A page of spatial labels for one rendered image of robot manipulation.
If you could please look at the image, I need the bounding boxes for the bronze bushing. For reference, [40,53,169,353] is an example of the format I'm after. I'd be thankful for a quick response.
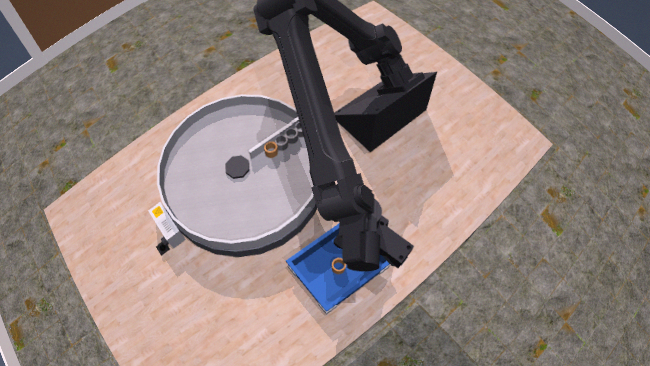
[332,258,346,274]
[264,142,278,158]

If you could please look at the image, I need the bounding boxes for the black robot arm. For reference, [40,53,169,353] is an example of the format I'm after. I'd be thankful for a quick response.
[253,0,425,272]

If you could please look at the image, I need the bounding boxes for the steel bushing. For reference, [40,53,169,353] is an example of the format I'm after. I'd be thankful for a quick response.
[275,135,288,151]
[295,122,304,137]
[285,128,298,144]

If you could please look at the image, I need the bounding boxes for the grey round turning table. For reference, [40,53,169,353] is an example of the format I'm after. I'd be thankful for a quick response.
[148,95,317,257]

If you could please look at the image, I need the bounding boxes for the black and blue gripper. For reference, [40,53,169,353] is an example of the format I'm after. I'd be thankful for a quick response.
[333,234,342,249]

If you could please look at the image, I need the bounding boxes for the blue open crate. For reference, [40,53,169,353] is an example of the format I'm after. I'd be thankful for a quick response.
[286,224,390,315]

